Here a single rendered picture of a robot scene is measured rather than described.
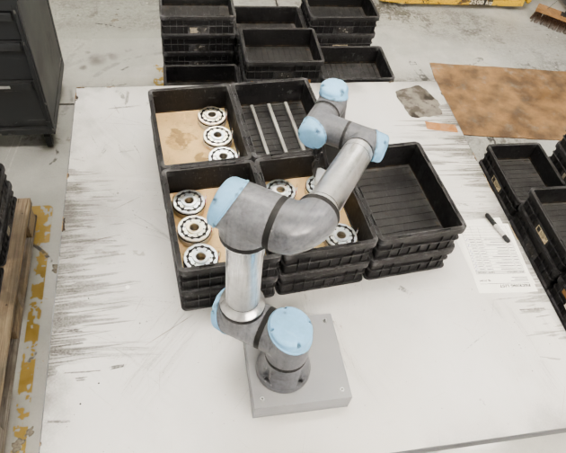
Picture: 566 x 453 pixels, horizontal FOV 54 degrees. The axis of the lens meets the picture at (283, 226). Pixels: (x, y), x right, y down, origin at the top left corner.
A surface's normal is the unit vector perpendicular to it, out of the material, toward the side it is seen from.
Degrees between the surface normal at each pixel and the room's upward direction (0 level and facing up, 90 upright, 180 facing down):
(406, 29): 0
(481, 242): 0
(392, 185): 0
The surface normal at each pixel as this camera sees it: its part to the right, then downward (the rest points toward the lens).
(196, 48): 0.16, 0.78
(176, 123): 0.10, -0.62
